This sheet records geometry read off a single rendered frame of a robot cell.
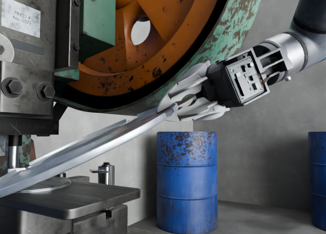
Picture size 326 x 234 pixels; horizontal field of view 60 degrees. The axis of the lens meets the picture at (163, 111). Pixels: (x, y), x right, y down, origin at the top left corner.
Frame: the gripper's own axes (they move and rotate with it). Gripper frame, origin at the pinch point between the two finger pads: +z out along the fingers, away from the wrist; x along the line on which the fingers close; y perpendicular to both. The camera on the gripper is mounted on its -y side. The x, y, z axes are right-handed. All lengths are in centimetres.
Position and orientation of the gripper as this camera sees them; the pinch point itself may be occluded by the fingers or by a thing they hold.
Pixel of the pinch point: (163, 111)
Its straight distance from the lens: 42.7
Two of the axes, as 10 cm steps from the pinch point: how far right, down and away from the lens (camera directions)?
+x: 4.0, 9.1, 0.8
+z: -8.5, 4.0, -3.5
